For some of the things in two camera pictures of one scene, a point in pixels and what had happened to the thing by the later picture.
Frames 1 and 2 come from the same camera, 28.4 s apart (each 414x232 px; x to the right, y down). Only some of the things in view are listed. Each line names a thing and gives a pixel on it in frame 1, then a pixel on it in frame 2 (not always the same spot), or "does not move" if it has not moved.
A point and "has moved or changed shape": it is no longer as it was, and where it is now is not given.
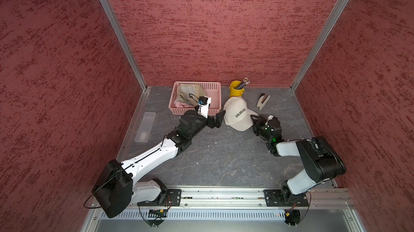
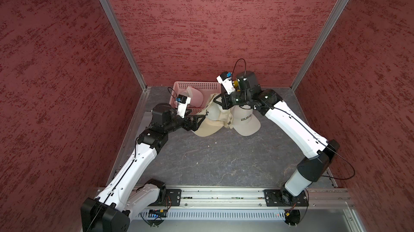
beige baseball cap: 190,93 → 216,117
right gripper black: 260,121 → 226,101
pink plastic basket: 212,89 does not move
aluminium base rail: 335,198 does not move
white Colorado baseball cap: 236,115 has moved or changed shape
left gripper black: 218,121 → 194,126
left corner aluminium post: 113,16 does not move
